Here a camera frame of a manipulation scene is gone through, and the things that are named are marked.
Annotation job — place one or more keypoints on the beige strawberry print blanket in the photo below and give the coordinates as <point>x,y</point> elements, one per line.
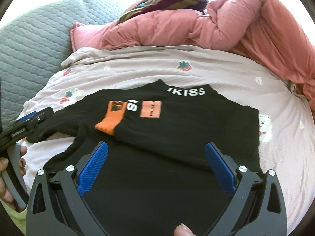
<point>287,141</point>

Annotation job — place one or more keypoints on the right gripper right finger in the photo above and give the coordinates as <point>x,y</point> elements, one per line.
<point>257,204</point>

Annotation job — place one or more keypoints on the black orange IKISS shirt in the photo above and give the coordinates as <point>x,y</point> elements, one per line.
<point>156,175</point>

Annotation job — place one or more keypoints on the right hand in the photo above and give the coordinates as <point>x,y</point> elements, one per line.
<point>183,230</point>

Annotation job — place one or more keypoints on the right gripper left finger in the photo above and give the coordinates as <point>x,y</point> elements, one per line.
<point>56,205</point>

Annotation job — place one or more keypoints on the left hand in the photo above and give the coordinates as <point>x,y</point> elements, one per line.
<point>13,178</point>

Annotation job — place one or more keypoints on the grey quilted headboard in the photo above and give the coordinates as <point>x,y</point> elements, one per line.
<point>35,44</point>

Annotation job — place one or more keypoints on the striped colourful cloth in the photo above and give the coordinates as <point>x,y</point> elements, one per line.
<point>145,6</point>

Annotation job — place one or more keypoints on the pink quilted comforter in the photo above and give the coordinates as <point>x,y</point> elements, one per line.
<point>263,30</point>

